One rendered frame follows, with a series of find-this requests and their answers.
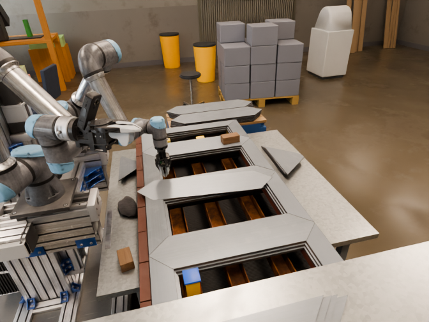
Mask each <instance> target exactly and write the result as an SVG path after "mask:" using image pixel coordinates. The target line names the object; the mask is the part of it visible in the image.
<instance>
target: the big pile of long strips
mask: <svg viewBox="0 0 429 322"><path fill-rule="evenodd" d="M261 111H262V109H258V108H254V106H253V103H252V102H251V101H246V100H227V101H221V102H211V103H200V104H194V105H184V106H177V107H174V108H173V109H171V110H169V111H167V114H168V116H169V117H170V118H172V119H173V120H171V122H170V123H171V126H170V127H171V128H173V127H183V126H188V125H198V124H203V123H212V122H218V121H228V120H233V119H236V120H237V122H238V123H246V122H252V121H255V120H256V119H257V118H258V117H259V116H260V114H261Z"/></svg>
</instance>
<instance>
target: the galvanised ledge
mask: <svg viewBox="0 0 429 322"><path fill-rule="evenodd" d="M121 157H126V158H129V159H132V160H135V161H137V160H136V148H135V149H126V150H121V151H113V152H112V163H111V169H110V180H109V181H110V183H109V191H108V198H107V208H106V214H105V225H104V232H103V243H102V253H101V259H100V271H99V277H98V288H97V294H96V297H97V300H98V301H101V300H106V299H109V298H115V297H118V296H123V295H129V294H132V293H138V292H140V282H139V232H138V215H136V216H131V217H127V216H126V215H122V214H121V212H120V211H119V208H118V202H119V201H120V200H122V199H123V198H124V197H125V196H130V197H132V198H133V199H134V201H135V202H136V205H137V170H135V171H133V172H132V173H131V174H129V175H128V176H126V177H125V178H123V179H122V180H120V181H118V179H119V165H120V158H121ZM110 210H112V233H111V246H110V249H105V237H106V228H107V211H110ZM125 247H130V251H131V254H132V258H133V262H134V265H135V268H134V269H132V270H129V271H127V272H123V273H122V271H121V267H120V264H119V260H118V256H117V250H119V249H123V248H125Z"/></svg>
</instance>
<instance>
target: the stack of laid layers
mask: <svg viewBox="0 0 429 322"><path fill-rule="evenodd" d="M221 131H228V133H233V132H232V130H231V129H230V128H229V126H228V125H227V126H218V127H213V128H203V129H198V130H189V131H183V132H174V133H169V134H167V138H173V137H182V136H188V135H197V134H206V133H211V132H221ZM235 151H240V152H241V153H242V155H243V156H244V158H245V160H246V161H247V162H248V164H249V166H248V167H241V168H236V169H229V170H224V171H216V172H209V173H204V174H197V175H192V176H203V175H210V174H222V173H234V172H241V171H257V172H259V173H262V174H266V175H268V176H272V175H273V173H274V172H275V171H274V170H271V169H267V168H264V167H260V166H257V165H255V164H254V163H253V162H252V160H251V159H250V157H249V156H248V154H247V153H246V151H245V150H244V148H243V147H242V145H240V146H232V147H228V148H219V149H211V150H205V151H197V152H193V153H184V154H179V155H171V156H170V157H171V158H170V159H171V161H175V160H183V159H188V158H197V157H204V156H210V155H217V154H222V153H230V152H235ZM192 176H185V177H192ZM185 177H180V178H185ZM262 189H265V191H266V192H267V194H268V195H269V197H270V198H271V200H272V202H273V203H274V204H275V206H276V208H277V209H278V211H279V212H280V214H285V213H287V212H286V211H285V209H284V207H283V206H282V204H281V203H280V202H279V200H278V199H277V197H276V196H275V194H274V193H273V191H272V190H271V188H270V187H269V185H268V184H267V183H266V184H265V185H264V186H263V187H262V188H260V189H253V190H242V191H235V192H224V193H218V194H207V195H196V196H189V197H178V198H171V199H163V202H164V207H165V214H166V219H167V228H168V233H169V236H172V233H171V228H170V220H169V213H168V208H167V206H172V205H175V204H183V203H189V202H194V201H200V200H205V199H211V198H215V197H223V196H229V195H234V194H240V193H245V192H251V191H256V190H262ZM299 250H304V251H305V252H306V254H307V256H308V257H309V259H310V261H311V262H312V263H313V265H314V267H319V266H322V264H321V262H320V261H319V259H318V258H317V256H316V255H315V253H314V252H313V250H312V249H311V247H310V246H309V244H308V243H307V242H306V241H301V242H297V243H292V244H288V245H283V246H279V247H274V248H270V249H265V250H260V251H256V252H250V253H247V254H241V255H238V256H232V257H226V258H223V259H217V260H214V261H208V262H205V263H199V264H194V265H190V266H185V267H181V268H176V269H173V270H174V276H175V281H176V289H177V297H178V299H182V296H181V288H180V284H179V277H181V276H183V272H182V271H183V270H188V269H192V268H197V267H198V269H199V272H204V271H208V270H213V269H217V268H222V267H226V266H231V265H236V264H239V263H245V262H249V261H254V260H258V259H263V258H266V257H271V256H277V255H280V254H286V253H289V252H295V251H299Z"/></svg>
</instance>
